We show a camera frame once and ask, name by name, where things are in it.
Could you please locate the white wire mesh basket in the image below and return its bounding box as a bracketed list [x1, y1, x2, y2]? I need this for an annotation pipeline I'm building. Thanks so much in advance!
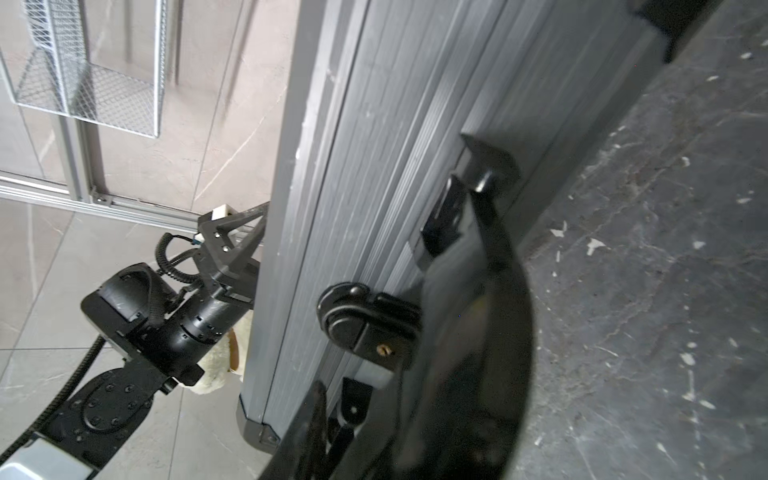
[1, 1, 168, 138]

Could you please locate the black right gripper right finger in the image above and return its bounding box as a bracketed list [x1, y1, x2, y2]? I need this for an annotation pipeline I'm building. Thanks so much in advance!
[332, 178, 534, 479]

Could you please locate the white fluffy plush sheep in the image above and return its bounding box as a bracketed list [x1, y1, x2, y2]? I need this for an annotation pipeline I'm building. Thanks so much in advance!
[188, 310, 253, 395]

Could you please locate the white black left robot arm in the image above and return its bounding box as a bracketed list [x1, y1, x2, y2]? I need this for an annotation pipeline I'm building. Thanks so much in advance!
[1, 204, 268, 479]

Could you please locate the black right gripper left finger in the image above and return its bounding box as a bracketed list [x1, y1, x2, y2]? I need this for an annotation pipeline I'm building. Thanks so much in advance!
[260, 381, 327, 480]

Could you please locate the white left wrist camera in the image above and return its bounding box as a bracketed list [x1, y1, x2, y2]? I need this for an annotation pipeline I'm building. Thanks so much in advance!
[211, 204, 236, 220]

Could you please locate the grey aluminium poker case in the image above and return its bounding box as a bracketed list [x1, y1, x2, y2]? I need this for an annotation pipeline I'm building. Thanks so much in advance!
[237, 1, 717, 452]

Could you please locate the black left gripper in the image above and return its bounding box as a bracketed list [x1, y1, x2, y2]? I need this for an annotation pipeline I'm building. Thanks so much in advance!
[193, 202, 269, 303]

